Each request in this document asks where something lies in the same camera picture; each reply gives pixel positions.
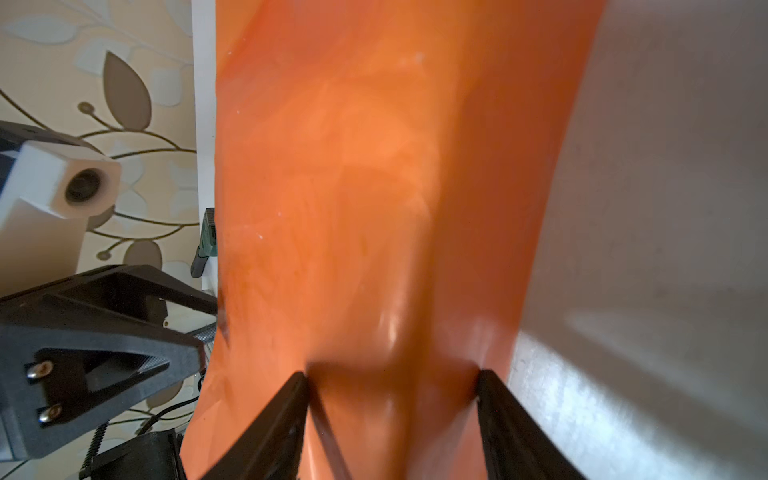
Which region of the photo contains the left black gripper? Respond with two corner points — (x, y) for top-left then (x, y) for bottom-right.
(1, 265), (218, 461)

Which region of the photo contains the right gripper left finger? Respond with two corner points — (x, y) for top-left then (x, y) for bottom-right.
(203, 371), (310, 480)

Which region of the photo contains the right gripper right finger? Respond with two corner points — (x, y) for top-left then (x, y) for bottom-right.
(476, 369), (584, 480)

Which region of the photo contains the yellow orange wrapping paper sheet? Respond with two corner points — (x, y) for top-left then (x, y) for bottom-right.
(181, 1), (604, 479)

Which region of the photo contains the green utility knife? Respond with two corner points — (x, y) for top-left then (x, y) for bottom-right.
(190, 207), (218, 278)

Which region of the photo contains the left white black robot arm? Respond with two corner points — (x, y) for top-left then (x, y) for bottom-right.
(1, 265), (217, 479)

